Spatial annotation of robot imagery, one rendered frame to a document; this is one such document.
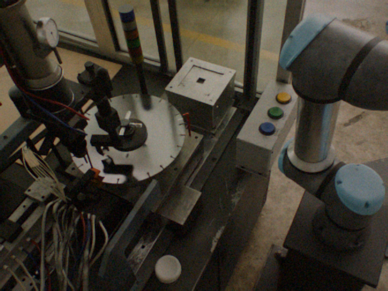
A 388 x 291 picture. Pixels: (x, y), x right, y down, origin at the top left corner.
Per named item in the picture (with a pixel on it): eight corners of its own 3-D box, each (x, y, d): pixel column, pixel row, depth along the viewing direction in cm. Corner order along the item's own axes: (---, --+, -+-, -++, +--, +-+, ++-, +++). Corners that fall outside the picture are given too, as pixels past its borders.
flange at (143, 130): (105, 150, 109) (103, 144, 107) (111, 120, 116) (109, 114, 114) (145, 149, 108) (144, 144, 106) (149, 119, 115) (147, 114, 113)
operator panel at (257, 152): (267, 109, 142) (270, 78, 130) (296, 119, 138) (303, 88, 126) (235, 166, 127) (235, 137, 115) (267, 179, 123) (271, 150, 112)
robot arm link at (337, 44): (317, 208, 106) (350, 70, 60) (273, 175, 113) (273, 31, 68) (344, 177, 109) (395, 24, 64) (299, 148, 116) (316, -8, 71)
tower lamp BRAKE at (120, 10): (125, 11, 119) (123, 2, 116) (138, 15, 117) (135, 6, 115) (116, 19, 116) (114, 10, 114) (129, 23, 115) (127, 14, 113)
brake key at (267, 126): (262, 124, 119) (263, 120, 118) (275, 129, 118) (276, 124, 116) (258, 133, 117) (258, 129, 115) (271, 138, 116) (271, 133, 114)
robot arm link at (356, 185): (357, 239, 99) (372, 213, 89) (311, 205, 106) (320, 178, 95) (382, 208, 104) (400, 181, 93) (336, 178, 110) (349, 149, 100)
